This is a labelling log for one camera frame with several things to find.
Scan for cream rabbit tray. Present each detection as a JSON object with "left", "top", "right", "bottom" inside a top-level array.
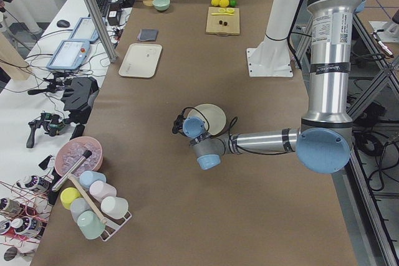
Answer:
[{"left": 118, "top": 43, "right": 162, "bottom": 78}]

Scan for black computer mouse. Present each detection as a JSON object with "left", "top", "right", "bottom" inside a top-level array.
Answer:
[{"left": 56, "top": 19, "right": 70, "bottom": 28}]

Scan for metal muddler black tip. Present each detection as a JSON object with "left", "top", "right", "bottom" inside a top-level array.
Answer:
[{"left": 51, "top": 150, "right": 92, "bottom": 192}]

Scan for blue cup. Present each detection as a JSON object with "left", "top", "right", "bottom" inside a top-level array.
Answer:
[{"left": 79, "top": 171, "right": 107, "bottom": 190}]

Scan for mint green bowl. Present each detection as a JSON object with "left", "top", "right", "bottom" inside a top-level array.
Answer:
[{"left": 152, "top": 0, "right": 171, "bottom": 12}]

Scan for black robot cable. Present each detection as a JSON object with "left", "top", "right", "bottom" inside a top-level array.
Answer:
[{"left": 181, "top": 107, "right": 297, "bottom": 156}]

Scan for mint green cup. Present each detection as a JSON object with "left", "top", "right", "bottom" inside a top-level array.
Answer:
[{"left": 77, "top": 211, "right": 105, "bottom": 240}]

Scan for grey folded cloth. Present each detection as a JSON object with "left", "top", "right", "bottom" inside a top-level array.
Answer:
[{"left": 137, "top": 29, "right": 158, "bottom": 42}]

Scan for black device stand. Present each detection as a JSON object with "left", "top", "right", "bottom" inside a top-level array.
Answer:
[{"left": 61, "top": 77, "right": 99, "bottom": 124}]

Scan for aluminium frame post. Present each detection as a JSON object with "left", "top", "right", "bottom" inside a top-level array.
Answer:
[{"left": 84, "top": 0, "right": 117, "bottom": 63}]

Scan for white cup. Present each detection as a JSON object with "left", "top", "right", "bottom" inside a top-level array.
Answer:
[{"left": 100, "top": 196, "right": 128, "bottom": 219}]

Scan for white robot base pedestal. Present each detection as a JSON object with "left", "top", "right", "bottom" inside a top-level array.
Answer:
[{"left": 247, "top": 0, "right": 300, "bottom": 77}]

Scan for dark red cherry pair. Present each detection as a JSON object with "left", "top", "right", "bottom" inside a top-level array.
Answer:
[{"left": 219, "top": 20, "right": 228, "bottom": 26}]

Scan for pink cup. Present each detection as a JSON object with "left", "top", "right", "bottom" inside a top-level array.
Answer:
[{"left": 89, "top": 180, "right": 117, "bottom": 202}]

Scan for round cream plate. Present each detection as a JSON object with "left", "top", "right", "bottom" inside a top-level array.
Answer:
[{"left": 193, "top": 103, "right": 226, "bottom": 135}]

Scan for white cup rack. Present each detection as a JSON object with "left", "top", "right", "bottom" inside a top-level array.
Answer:
[{"left": 99, "top": 207, "right": 132, "bottom": 242}]

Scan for black keyboard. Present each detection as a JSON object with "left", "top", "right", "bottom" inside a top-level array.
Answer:
[{"left": 95, "top": 0, "right": 110, "bottom": 17}]

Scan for pink bowl of ice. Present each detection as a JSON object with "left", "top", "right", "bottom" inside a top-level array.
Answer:
[{"left": 55, "top": 136, "right": 103, "bottom": 177}]

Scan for blue teach pendant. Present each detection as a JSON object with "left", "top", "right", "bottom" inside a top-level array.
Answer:
[
  {"left": 69, "top": 17, "right": 99, "bottom": 44},
  {"left": 46, "top": 39, "right": 90, "bottom": 70}
]

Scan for yellow cup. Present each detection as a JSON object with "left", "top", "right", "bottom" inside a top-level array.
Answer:
[{"left": 60, "top": 187, "right": 82, "bottom": 210}]

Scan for yellow plastic knife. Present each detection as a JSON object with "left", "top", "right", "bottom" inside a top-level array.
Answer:
[{"left": 211, "top": 12, "right": 235, "bottom": 16}]

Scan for grey cup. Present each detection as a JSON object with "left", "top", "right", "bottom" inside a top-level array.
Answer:
[{"left": 70, "top": 197, "right": 92, "bottom": 223}]

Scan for yellow lemon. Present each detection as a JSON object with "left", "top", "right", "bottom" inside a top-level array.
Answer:
[
  {"left": 211, "top": 0, "right": 220, "bottom": 7},
  {"left": 218, "top": 0, "right": 230, "bottom": 7}
]

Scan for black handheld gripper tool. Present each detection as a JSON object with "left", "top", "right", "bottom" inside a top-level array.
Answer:
[{"left": 26, "top": 112, "right": 65, "bottom": 148}]

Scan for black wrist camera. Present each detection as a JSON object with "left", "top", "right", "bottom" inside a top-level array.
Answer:
[{"left": 172, "top": 114, "right": 184, "bottom": 134}]

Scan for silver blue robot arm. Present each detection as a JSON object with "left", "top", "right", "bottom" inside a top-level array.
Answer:
[{"left": 172, "top": 0, "right": 365, "bottom": 173}]

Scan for wooden rack handle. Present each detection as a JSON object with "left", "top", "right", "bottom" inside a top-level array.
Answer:
[{"left": 68, "top": 174, "right": 107, "bottom": 224}]

